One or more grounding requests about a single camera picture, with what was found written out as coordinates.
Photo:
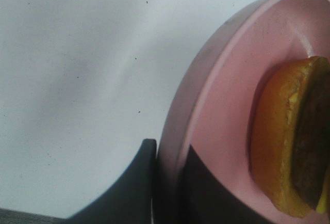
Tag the burger with lettuce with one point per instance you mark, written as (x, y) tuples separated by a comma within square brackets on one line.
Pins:
[(289, 147)]

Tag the pink round plate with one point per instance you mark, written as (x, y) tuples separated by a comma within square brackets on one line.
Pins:
[(213, 108)]

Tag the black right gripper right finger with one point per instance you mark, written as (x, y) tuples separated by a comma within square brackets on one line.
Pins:
[(206, 200)]

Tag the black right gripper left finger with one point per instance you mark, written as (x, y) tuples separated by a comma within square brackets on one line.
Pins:
[(129, 199)]

